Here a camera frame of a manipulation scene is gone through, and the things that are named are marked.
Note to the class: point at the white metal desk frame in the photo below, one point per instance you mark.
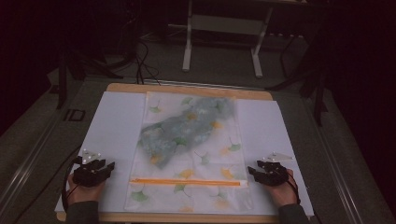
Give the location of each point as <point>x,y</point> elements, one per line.
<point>190,37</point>

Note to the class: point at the person's left hand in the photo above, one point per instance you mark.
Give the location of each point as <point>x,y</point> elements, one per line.
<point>84,193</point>

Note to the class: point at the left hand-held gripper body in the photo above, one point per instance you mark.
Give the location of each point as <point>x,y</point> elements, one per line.
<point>88,175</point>

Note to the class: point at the person's right hand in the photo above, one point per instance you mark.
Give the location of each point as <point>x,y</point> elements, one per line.
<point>284,193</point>

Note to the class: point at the translucent leaf-print zipper bag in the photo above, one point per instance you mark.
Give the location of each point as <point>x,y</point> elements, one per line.
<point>199,155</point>

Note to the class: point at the blue-grey patterned cloth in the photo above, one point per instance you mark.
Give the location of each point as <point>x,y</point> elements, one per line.
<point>183,130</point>

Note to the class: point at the black metal stand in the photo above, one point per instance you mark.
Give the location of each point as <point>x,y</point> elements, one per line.
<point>63,81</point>
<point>317,93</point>

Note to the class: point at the black rectangular floor bracket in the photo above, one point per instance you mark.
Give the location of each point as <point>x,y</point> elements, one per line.
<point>74,115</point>

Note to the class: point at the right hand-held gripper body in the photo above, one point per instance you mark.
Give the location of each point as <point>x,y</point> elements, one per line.
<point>274,174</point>

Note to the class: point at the white table mat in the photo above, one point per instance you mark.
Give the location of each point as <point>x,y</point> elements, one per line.
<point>115,124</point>

